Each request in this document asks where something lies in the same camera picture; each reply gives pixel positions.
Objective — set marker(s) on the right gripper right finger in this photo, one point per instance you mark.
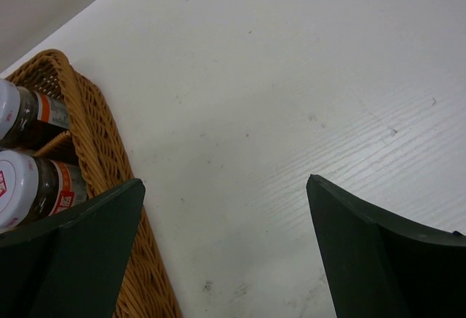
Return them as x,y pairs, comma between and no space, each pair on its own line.
379,264

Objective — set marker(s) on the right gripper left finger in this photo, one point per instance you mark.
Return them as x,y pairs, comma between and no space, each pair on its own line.
71,264

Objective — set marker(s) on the red-label spice jar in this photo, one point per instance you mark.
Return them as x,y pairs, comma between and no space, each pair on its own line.
33,188
29,119

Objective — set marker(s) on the red-label spice jar back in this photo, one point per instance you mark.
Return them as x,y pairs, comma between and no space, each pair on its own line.
29,119

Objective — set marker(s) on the brown wicker divided tray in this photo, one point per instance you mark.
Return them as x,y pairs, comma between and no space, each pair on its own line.
93,141

